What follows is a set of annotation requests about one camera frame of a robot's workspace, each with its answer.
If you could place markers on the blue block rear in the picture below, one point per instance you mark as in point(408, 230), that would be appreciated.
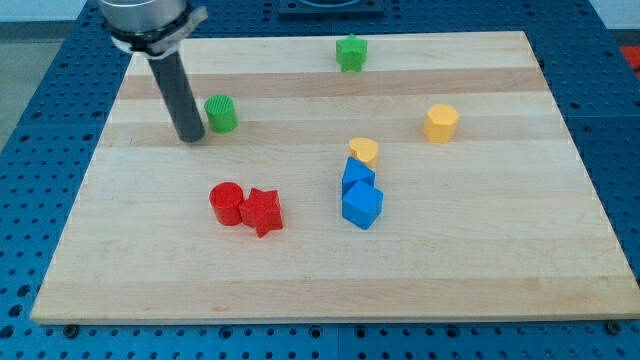
point(355, 171)

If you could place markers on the wooden board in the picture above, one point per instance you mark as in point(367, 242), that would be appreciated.
point(501, 223)

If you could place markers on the blue cube block front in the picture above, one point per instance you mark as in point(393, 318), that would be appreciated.
point(362, 204)

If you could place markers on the green star block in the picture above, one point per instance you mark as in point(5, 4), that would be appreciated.
point(351, 53)

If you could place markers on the yellow heart block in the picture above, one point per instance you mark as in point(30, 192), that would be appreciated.
point(365, 150)

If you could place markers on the dark grey cylindrical pointer rod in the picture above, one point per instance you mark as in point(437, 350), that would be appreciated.
point(172, 80)

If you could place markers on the red star block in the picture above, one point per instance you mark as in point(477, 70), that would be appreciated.
point(262, 211)

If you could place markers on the yellow hexagon block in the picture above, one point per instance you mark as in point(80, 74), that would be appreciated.
point(440, 123)

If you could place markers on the green cylinder block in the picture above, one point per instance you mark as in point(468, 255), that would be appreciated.
point(221, 114)

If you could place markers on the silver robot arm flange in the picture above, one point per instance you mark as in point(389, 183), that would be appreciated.
point(154, 28)

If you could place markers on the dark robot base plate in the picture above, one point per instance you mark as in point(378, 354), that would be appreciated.
point(293, 8)

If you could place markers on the red cylinder block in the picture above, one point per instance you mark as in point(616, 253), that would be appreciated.
point(225, 199)

